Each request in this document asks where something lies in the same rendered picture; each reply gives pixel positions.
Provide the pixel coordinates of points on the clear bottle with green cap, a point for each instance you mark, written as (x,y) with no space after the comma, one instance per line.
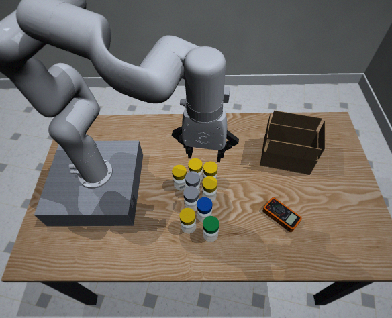
(210,228)

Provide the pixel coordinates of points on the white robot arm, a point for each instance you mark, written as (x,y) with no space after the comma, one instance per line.
(62,93)

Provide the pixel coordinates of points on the orange digital multimeter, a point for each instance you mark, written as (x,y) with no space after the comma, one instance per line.
(283,215)

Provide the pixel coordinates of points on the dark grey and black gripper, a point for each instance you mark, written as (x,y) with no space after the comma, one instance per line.
(209,135)

